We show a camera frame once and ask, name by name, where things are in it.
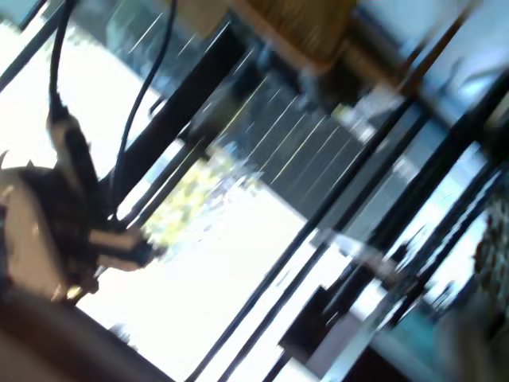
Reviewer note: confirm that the palm tree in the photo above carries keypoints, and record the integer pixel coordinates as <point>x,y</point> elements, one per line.
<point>187,199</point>

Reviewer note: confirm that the gripper camera bar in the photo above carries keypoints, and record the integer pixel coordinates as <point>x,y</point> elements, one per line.
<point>71,159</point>

